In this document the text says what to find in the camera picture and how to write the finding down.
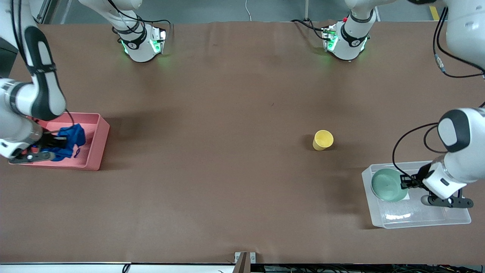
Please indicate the blue cloth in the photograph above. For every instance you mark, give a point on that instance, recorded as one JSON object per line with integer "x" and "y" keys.
{"x": 75, "y": 136}

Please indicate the green bowl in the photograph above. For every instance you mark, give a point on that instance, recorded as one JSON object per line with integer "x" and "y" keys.
{"x": 386, "y": 185}

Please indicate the yellow cup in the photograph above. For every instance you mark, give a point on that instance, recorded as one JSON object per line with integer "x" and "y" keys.
{"x": 323, "y": 139}

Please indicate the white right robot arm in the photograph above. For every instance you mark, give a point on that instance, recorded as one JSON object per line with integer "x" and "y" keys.
{"x": 41, "y": 91}

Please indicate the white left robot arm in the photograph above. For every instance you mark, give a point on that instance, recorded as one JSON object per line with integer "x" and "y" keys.
{"x": 466, "y": 144}

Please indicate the clear plastic box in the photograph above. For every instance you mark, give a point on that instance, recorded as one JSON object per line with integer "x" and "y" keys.
{"x": 405, "y": 214}

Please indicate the pink plastic bin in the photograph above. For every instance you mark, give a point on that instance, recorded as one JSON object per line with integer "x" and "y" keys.
{"x": 93, "y": 140}

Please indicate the brown table mat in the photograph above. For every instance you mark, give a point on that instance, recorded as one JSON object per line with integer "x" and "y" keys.
{"x": 242, "y": 151}

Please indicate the aluminium frame profile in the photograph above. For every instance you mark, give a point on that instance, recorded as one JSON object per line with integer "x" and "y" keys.
{"x": 44, "y": 11}

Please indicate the white table edge rail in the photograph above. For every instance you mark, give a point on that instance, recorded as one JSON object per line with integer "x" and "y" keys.
{"x": 113, "y": 268}

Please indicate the metal table bracket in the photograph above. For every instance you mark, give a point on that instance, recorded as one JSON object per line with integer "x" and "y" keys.
{"x": 244, "y": 261}

